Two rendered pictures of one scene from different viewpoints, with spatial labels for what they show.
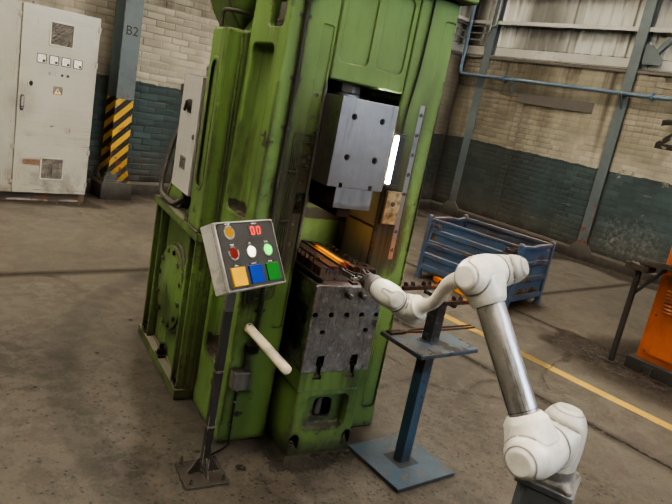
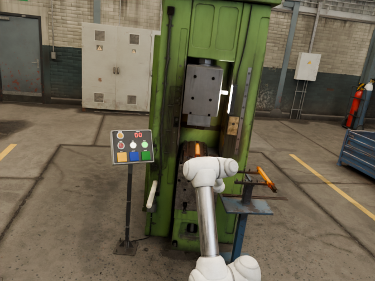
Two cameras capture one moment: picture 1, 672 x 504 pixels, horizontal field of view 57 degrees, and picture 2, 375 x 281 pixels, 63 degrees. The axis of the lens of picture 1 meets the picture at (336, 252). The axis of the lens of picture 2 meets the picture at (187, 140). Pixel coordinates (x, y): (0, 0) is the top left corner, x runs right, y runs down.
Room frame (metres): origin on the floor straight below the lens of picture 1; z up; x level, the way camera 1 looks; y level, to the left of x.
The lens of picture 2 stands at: (0.65, -1.27, 1.97)
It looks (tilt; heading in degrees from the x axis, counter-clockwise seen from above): 18 degrees down; 31
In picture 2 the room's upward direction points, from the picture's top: 6 degrees clockwise
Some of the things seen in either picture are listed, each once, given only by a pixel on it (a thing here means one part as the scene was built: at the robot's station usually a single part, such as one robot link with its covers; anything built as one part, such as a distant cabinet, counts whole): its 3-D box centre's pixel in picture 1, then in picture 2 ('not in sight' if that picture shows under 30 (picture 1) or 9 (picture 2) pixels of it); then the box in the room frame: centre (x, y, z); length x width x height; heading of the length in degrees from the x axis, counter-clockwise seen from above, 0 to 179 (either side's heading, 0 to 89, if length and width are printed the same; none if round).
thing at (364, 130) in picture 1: (348, 140); (206, 88); (3.07, 0.04, 1.56); 0.42 x 0.39 x 0.40; 31
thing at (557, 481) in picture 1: (552, 466); not in sight; (2.05, -0.91, 0.63); 0.22 x 0.18 x 0.06; 153
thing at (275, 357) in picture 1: (267, 348); (152, 193); (2.61, 0.22, 0.62); 0.44 x 0.05 x 0.05; 31
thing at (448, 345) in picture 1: (429, 341); (245, 203); (2.93, -0.54, 0.68); 0.40 x 0.30 x 0.02; 129
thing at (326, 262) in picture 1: (318, 259); (194, 151); (3.05, 0.08, 0.96); 0.42 x 0.20 x 0.09; 31
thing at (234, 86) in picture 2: (411, 95); (239, 62); (3.12, -0.21, 1.83); 0.07 x 0.04 x 0.90; 121
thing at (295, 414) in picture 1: (302, 387); (192, 216); (3.08, 0.04, 0.23); 0.55 x 0.37 x 0.47; 31
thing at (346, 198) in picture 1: (331, 189); (198, 115); (3.05, 0.08, 1.32); 0.42 x 0.20 x 0.10; 31
